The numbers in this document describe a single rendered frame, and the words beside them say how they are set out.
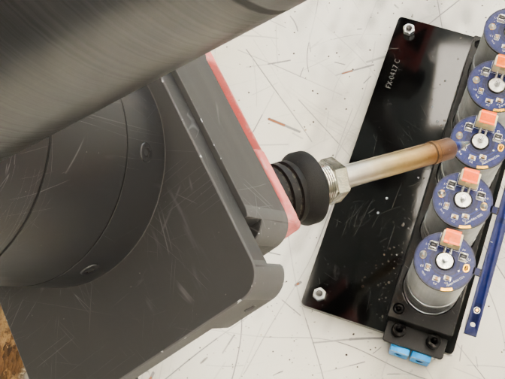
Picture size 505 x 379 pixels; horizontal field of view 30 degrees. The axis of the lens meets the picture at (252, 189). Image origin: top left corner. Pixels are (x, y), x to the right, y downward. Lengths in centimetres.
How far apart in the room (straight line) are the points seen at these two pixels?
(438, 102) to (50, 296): 29
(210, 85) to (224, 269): 5
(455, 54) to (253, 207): 30
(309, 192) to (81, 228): 12
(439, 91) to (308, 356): 15
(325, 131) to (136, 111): 28
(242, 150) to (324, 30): 29
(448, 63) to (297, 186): 20
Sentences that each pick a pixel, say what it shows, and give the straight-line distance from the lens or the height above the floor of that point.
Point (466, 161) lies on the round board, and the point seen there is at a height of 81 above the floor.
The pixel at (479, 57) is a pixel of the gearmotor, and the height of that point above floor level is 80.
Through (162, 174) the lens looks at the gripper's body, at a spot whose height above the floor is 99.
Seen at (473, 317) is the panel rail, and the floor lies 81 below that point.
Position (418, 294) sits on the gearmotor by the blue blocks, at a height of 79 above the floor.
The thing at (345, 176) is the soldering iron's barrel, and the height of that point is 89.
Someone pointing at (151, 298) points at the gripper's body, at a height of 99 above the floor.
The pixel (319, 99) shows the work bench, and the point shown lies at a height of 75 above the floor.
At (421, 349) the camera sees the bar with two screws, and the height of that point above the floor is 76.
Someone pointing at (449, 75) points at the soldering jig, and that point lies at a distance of 48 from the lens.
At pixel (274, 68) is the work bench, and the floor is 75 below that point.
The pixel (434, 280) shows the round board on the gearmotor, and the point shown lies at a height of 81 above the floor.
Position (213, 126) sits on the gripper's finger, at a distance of 21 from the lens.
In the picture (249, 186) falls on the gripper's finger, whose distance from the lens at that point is 21.
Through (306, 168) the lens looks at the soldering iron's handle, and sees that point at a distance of 30.
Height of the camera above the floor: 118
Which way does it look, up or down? 69 degrees down
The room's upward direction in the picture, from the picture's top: 7 degrees counter-clockwise
